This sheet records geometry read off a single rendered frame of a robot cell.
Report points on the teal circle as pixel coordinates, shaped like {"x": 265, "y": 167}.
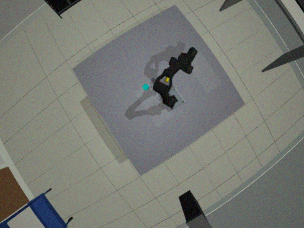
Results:
{"x": 145, "y": 87}

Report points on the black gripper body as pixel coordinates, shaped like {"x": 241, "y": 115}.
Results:
{"x": 172, "y": 61}

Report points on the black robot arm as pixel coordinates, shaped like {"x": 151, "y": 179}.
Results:
{"x": 184, "y": 61}

